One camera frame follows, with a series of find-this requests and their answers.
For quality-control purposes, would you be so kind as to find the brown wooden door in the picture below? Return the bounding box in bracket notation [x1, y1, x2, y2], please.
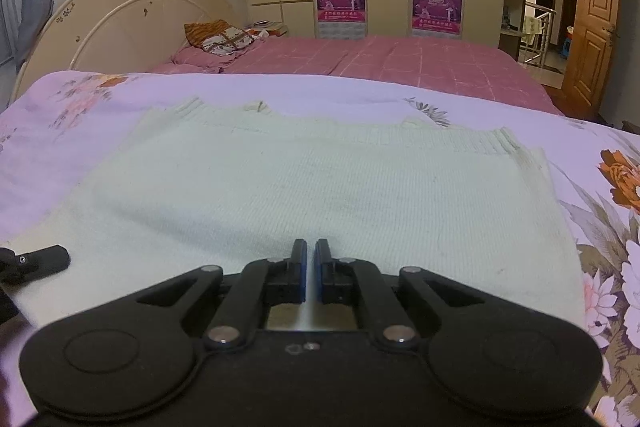
[562, 0, 620, 119]

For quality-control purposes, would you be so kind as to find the pink checked bed cover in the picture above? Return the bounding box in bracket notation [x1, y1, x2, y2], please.
[151, 36, 560, 114]

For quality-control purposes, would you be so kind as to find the lavender floral bed sheet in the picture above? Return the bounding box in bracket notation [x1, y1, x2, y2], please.
[1, 71, 639, 426]

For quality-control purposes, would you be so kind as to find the metal stair railing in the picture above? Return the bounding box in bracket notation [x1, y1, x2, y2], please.
[520, 1, 556, 68]

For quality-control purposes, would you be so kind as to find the cream knitted sweater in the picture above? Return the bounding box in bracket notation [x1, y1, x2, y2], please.
[9, 100, 585, 327]

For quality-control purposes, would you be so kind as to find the blue plastic stool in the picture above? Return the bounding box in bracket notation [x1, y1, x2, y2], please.
[561, 26, 574, 58]

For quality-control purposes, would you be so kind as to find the lower right purple poster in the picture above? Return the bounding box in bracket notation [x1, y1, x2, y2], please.
[411, 0, 462, 38]

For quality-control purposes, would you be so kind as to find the orange patterned pillow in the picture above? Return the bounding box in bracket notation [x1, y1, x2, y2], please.
[183, 20, 270, 56]

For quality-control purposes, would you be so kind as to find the cream curved headboard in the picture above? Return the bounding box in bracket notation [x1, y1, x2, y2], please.
[11, 0, 242, 101]

